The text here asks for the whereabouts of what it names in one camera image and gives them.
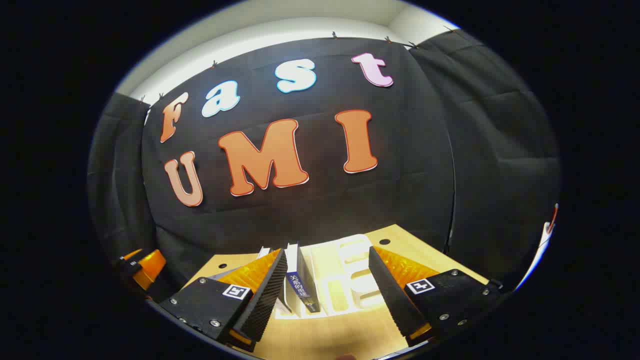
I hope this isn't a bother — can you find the white side desk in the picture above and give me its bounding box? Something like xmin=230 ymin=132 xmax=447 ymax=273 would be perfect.
xmin=515 ymin=220 xmax=556 ymax=291

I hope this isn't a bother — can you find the blue cover book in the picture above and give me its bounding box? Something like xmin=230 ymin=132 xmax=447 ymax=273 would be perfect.
xmin=285 ymin=242 xmax=321 ymax=315

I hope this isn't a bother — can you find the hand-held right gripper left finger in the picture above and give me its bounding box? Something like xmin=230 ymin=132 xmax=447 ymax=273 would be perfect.
xmin=159 ymin=248 xmax=289 ymax=353

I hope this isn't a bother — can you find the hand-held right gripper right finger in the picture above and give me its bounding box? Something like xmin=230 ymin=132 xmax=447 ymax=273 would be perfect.
xmin=368 ymin=245 xmax=503 ymax=347

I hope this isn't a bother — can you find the white bookshelf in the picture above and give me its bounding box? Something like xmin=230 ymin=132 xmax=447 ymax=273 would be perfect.
xmin=272 ymin=234 xmax=396 ymax=320

